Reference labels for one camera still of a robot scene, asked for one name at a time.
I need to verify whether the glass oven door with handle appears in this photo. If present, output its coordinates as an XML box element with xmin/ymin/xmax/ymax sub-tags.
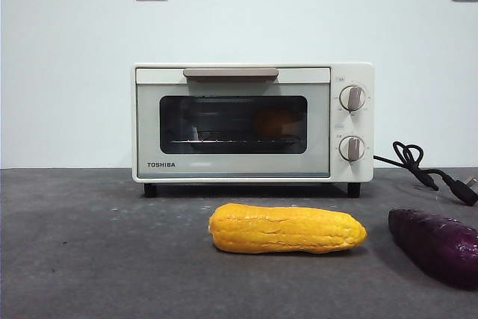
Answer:
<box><xmin>134</xmin><ymin>66</ymin><xmax>332</xmax><ymax>179</ymax></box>

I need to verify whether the brown potato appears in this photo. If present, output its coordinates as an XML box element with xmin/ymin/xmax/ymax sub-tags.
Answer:
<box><xmin>254</xmin><ymin>106</ymin><xmax>297</xmax><ymax>137</ymax></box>

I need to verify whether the smaller white oven knob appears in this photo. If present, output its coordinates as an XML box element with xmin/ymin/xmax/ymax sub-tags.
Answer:
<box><xmin>338</xmin><ymin>134</ymin><xmax>366</xmax><ymax>163</ymax></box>

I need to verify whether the larger white oven knob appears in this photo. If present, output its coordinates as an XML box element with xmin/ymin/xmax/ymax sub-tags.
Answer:
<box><xmin>338</xmin><ymin>84</ymin><xmax>367</xmax><ymax>112</ymax></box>

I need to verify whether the white Toshiba toaster oven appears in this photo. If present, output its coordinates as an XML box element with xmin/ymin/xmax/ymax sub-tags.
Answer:
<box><xmin>130</xmin><ymin>62</ymin><xmax>375</xmax><ymax>199</ymax></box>

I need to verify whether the yellow corn cob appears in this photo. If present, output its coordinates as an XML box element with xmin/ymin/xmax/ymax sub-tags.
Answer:
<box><xmin>208</xmin><ymin>202</ymin><xmax>367</xmax><ymax>255</ymax></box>

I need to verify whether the purple eggplant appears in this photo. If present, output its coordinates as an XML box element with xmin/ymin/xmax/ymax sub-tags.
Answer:
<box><xmin>388</xmin><ymin>207</ymin><xmax>478</xmax><ymax>291</ymax></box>

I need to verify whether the metal wire oven rack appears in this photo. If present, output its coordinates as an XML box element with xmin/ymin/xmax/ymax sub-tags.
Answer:
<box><xmin>170</xmin><ymin>137</ymin><xmax>299</xmax><ymax>147</ymax></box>

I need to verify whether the black power cable with plug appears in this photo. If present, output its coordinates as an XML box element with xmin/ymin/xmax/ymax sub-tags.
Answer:
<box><xmin>372</xmin><ymin>140</ymin><xmax>478</xmax><ymax>207</ymax></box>

